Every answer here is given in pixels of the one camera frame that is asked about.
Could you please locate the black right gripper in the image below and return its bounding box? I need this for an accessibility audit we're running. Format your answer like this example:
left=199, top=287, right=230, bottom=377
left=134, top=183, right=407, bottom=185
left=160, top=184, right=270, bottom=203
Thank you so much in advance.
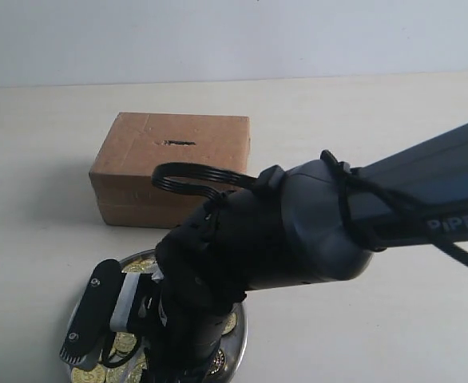
left=141, top=278, right=242, bottom=382

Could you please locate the brown cardboard slotted box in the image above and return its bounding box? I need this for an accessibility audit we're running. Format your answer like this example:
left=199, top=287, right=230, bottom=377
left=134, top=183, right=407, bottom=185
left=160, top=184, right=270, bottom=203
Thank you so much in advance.
left=89, top=112, right=250, bottom=228

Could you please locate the black camera cable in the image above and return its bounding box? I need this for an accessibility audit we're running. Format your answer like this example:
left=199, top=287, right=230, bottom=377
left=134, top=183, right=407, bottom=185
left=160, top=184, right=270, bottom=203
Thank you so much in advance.
left=152, top=149, right=468, bottom=278

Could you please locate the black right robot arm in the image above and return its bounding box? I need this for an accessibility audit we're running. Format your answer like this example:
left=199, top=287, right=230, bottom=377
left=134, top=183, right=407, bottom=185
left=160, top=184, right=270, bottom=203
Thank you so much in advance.
left=142, top=123, right=468, bottom=382

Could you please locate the round steel plate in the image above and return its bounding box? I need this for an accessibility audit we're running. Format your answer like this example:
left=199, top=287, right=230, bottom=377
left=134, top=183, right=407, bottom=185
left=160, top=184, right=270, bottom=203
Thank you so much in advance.
left=63, top=250, right=248, bottom=382

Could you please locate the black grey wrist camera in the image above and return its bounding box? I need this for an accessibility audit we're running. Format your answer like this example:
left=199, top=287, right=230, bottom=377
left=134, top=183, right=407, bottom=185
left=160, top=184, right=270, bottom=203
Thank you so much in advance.
left=59, top=259, right=157, bottom=371

